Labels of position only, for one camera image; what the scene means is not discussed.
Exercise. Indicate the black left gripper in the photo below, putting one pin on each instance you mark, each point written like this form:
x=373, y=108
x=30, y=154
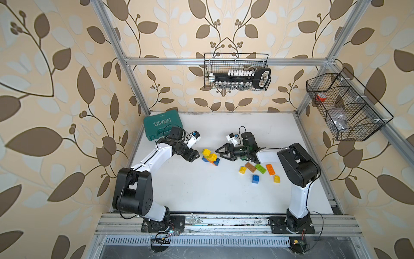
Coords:
x=190, y=155

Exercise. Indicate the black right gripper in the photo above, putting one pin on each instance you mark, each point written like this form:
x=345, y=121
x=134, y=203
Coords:
x=231, y=151

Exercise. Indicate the yellow lego brick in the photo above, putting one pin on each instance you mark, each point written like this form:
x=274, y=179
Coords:
x=212, y=157
x=206, y=152
x=242, y=170
x=276, y=179

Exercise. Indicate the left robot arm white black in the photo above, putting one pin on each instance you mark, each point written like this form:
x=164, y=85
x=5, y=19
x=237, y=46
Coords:
x=134, y=188

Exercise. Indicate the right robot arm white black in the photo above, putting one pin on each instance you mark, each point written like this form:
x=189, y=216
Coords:
x=300, y=168

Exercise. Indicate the lime green lego plate right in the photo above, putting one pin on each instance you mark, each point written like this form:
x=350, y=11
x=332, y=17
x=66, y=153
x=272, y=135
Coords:
x=260, y=168

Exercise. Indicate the blue lego brick right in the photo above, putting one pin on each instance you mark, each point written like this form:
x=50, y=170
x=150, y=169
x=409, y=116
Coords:
x=255, y=179

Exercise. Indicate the orange lego plate right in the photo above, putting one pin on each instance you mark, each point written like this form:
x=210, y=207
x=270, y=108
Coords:
x=270, y=169

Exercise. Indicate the green plastic tool case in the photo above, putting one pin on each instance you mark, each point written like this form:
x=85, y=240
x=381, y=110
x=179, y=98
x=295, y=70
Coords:
x=157, y=126

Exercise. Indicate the black white tool in basket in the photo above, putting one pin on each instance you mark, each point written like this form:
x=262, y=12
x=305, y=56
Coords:
x=257, y=79

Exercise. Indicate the red object in basket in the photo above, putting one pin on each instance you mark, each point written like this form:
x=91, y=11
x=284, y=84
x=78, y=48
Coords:
x=321, y=97

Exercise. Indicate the clear plastic bag in basket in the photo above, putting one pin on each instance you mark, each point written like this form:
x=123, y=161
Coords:
x=339, y=118

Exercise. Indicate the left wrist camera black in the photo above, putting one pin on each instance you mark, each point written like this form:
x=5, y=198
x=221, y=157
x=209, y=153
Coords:
x=176, y=133

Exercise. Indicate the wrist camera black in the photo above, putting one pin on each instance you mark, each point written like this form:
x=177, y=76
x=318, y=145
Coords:
x=248, y=140
x=176, y=133

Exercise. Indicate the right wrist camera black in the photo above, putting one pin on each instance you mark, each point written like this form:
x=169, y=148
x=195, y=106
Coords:
x=248, y=140

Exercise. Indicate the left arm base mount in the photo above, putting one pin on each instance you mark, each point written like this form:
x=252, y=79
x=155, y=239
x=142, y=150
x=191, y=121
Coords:
x=174, y=223

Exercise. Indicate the back wall wire basket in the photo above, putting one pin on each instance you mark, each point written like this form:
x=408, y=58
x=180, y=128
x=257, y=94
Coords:
x=222, y=62

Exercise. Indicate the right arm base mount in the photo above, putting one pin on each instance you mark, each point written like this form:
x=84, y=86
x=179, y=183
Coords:
x=291, y=225

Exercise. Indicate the side wall wire basket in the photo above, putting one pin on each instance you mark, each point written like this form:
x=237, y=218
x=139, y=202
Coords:
x=366, y=114

